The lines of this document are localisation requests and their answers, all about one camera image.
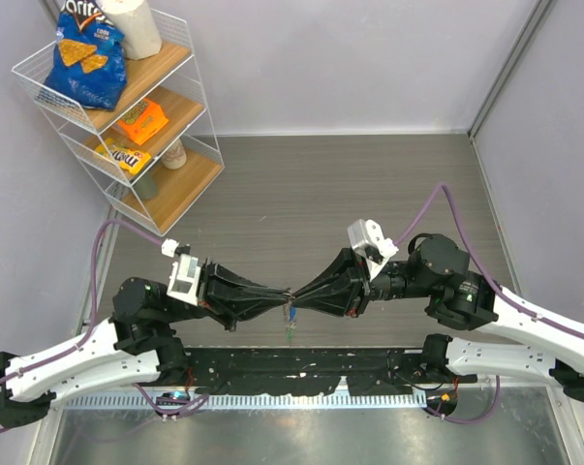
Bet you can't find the white slotted cable duct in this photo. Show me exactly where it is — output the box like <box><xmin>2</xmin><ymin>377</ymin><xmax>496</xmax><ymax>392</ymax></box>
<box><xmin>65</xmin><ymin>389</ymin><xmax>427</xmax><ymax>411</ymax></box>

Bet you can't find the beige paper cup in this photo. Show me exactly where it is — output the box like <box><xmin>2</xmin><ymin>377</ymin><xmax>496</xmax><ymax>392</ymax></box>
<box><xmin>161</xmin><ymin>138</ymin><xmax>187</xmax><ymax>171</ymax></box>

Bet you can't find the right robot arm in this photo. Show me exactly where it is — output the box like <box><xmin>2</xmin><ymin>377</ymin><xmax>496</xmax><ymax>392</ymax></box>
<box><xmin>206</xmin><ymin>233</ymin><xmax>584</xmax><ymax>403</ymax></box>

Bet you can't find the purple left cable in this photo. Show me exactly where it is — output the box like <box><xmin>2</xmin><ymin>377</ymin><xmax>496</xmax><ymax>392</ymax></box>
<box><xmin>0</xmin><ymin>218</ymin><xmax>169</xmax><ymax>434</ymax></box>

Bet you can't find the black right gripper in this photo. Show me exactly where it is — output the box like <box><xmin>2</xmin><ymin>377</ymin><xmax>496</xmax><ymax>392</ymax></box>
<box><xmin>292</xmin><ymin>244</ymin><xmax>437</xmax><ymax>317</ymax></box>

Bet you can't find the paper towel roll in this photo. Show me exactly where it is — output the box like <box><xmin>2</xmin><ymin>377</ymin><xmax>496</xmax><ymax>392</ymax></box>
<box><xmin>99</xmin><ymin>0</ymin><xmax>162</xmax><ymax>60</ymax></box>

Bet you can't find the yellow M&Ms candy bag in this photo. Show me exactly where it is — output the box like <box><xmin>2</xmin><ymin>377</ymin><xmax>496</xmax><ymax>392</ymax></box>
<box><xmin>95</xmin><ymin>138</ymin><xmax>151</xmax><ymax>175</ymax></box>

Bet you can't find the blue Doritos chip bag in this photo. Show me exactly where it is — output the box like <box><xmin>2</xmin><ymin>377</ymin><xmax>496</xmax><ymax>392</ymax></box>
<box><xmin>45</xmin><ymin>1</ymin><xmax>128</xmax><ymax>110</ymax></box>

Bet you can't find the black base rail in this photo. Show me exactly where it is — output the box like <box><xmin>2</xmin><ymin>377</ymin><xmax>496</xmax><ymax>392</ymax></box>
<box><xmin>149</xmin><ymin>347</ymin><xmax>477</xmax><ymax>397</ymax></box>

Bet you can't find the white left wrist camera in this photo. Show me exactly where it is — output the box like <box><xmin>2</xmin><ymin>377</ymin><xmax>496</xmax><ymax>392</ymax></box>
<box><xmin>161</xmin><ymin>238</ymin><xmax>200</xmax><ymax>306</ymax></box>

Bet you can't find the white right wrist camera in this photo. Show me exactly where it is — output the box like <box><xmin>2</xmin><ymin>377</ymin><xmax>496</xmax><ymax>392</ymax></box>
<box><xmin>347</xmin><ymin>219</ymin><xmax>399</xmax><ymax>281</ymax></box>

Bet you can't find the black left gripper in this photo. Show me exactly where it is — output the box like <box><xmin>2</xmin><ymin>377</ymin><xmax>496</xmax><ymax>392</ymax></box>
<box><xmin>162</xmin><ymin>256</ymin><xmax>292</xmax><ymax>329</ymax></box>

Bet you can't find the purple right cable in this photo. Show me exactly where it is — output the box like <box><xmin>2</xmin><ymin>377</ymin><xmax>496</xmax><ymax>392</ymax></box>
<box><xmin>392</xmin><ymin>182</ymin><xmax>584</xmax><ymax>346</ymax></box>

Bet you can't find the orange Reeses candy bag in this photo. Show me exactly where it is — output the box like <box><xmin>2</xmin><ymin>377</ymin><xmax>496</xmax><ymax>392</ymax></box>
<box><xmin>114</xmin><ymin>98</ymin><xmax>169</xmax><ymax>145</ymax></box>

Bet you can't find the purple cable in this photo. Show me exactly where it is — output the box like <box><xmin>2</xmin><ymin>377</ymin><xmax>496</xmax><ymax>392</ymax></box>
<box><xmin>392</xmin><ymin>182</ymin><xmax>584</xmax><ymax>346</ymax></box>
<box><xmin>0</xmin><ymin>218</ymin><xmax>169</xmax><ymax>434</ymax></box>

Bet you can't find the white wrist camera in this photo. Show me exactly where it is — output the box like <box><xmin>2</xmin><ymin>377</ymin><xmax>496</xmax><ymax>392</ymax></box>
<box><xmin>347</xmin><ymin>219</ymin><xmax>399</xmax><ymax>281</ymax></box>
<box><xmin>161</xmin><ymin>238</ymin><xmax>200</xmax><ymax>306</ymax></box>

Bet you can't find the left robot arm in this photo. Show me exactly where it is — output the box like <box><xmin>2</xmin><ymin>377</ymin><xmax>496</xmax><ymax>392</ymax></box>
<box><xmin>0</xmin><ymin>256</ymin><xmax>292</xmax><ymax>428</ymax></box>

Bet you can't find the white wire shelf rack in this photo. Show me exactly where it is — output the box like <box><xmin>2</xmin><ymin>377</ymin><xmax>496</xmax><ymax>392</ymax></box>
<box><xmin>13</xmin><ymin>10</ymin><xmax>225</xmax><ymax>236</ymax></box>

